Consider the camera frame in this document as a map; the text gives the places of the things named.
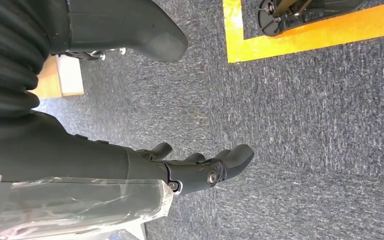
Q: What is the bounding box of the black machine base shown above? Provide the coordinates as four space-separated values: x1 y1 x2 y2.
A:
257 0 367 37

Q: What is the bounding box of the yellow floor tape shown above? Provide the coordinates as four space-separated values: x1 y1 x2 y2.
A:
222 0 384 64

